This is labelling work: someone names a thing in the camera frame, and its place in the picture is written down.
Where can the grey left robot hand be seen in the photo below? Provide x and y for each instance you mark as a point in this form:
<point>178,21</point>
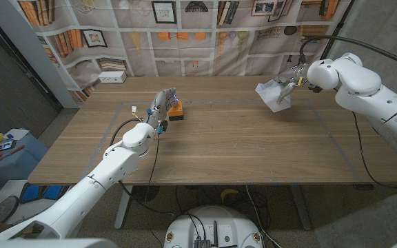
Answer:
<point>160,106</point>

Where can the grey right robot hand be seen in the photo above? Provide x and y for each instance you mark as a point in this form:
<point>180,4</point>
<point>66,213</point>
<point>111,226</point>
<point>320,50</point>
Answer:
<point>296,77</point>

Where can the white milk carton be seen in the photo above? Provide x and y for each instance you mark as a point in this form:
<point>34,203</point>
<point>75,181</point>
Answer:
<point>269,96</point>

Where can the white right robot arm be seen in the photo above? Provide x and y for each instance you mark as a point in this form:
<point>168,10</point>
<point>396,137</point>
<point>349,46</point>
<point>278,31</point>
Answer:
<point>357,79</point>

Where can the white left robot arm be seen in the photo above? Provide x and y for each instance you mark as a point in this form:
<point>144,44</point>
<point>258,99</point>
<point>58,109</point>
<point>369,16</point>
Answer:
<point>119,162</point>

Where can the orange block with red button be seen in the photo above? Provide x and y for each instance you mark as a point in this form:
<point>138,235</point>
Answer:
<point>177,112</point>

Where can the white power strip box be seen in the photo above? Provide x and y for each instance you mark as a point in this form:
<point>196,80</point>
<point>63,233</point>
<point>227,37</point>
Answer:
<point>112,77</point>

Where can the black backdrop stand pole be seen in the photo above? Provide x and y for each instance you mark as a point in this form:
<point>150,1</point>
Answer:
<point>334,32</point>

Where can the printed bookshelf backdrop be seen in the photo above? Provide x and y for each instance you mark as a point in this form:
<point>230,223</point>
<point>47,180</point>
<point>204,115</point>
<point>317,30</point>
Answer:
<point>198,51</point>

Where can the black floor fan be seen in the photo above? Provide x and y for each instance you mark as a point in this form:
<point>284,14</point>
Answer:
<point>147,193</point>

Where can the yellow banana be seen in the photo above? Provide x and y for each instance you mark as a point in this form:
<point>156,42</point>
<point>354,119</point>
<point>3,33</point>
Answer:
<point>229,192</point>

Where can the white table leg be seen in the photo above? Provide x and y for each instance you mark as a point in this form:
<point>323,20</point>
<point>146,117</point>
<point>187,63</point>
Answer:
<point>302,213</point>
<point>122,215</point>

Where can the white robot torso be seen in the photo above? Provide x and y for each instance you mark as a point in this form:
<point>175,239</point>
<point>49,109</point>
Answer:
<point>215,224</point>

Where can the white paper sheet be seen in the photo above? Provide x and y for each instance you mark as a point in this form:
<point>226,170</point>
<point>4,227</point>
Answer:
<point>17,133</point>

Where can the blue floor item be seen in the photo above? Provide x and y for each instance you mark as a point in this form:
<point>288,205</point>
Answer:
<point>33,193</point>

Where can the blue side table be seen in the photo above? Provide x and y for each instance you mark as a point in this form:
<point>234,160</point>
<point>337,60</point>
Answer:
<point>16,165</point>

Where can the red pen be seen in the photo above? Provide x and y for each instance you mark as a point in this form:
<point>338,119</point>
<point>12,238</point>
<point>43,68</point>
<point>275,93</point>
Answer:
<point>7,155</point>

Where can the smartphone with colourful screen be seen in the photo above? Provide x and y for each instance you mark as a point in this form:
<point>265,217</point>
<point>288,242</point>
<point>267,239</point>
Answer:
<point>1,146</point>

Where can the round grey disc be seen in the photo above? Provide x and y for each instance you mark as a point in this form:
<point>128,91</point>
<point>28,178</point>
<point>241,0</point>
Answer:
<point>3,209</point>

